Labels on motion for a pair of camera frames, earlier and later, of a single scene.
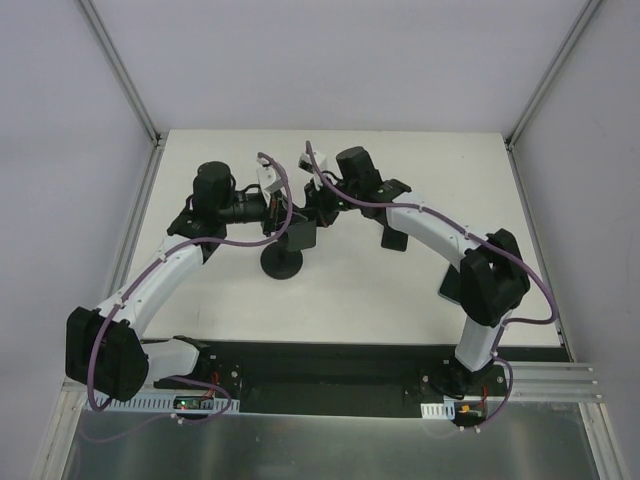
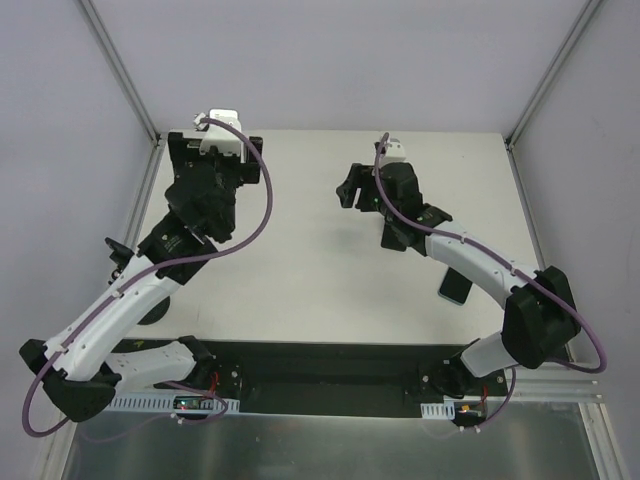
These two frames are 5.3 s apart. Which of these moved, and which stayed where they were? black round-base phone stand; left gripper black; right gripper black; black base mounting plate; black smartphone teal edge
Moved: right gripper black; left gripper black; black round-base phone stand
Stayed: black smartphone teal edge; black base mounting plate
